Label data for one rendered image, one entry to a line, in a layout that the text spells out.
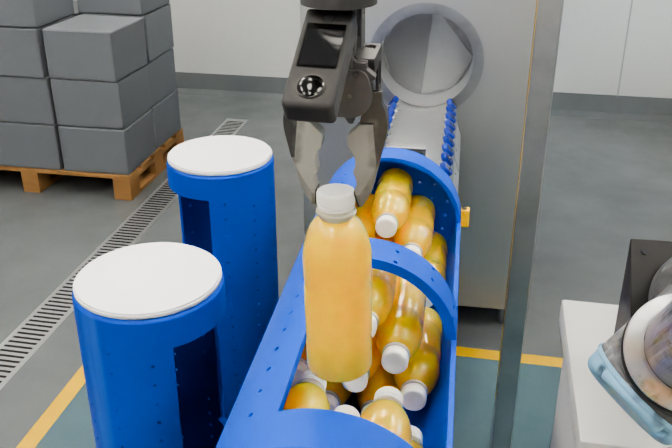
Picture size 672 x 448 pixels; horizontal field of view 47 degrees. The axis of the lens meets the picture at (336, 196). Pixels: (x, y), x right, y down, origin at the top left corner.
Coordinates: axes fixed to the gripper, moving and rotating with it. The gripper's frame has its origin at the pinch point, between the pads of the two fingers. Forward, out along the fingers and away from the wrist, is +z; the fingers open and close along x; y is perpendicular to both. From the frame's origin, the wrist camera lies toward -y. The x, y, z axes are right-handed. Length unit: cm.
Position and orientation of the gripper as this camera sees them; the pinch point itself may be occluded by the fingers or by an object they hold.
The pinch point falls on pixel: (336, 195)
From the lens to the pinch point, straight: 77.9
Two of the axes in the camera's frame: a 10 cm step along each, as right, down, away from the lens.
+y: 1.7, -4.2, 8.9
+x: -9.9, -0.7, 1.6
